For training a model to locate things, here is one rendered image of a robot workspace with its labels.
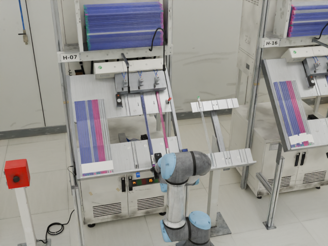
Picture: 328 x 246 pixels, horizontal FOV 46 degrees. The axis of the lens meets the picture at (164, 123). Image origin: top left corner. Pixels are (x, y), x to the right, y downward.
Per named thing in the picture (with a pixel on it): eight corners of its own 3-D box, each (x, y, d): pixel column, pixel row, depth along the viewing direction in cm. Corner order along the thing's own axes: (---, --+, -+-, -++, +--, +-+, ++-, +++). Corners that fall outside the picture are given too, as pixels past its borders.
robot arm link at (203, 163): (216, 145, 179) (194, 169, 225) (193, 148, 178) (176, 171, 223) (221, 170, 176) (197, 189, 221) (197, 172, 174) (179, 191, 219)
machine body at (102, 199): (171, 216, 315) (172, 152, 286) (84, 231, 300) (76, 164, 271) (153, 172, 371) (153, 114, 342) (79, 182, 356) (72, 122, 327)
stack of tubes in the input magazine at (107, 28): (163, 45, 262) (164, 5, 249) (87, 51, 251) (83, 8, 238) (159, 40, 272) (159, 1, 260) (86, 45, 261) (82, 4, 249)
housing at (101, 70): (163, 76, 280) (166, 68, 267) (94, 82, 270) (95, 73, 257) (161, 67, 283) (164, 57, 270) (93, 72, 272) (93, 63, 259)
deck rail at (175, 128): (183, 166, 260) (185, 164, 255) (180, 166, 260) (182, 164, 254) (165, 71, 281) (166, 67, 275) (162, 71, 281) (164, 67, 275)
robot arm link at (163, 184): (181, 189, 212) (178, 169, 216) (161, 191, 210) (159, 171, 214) (179, 191, 220) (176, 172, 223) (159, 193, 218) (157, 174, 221)
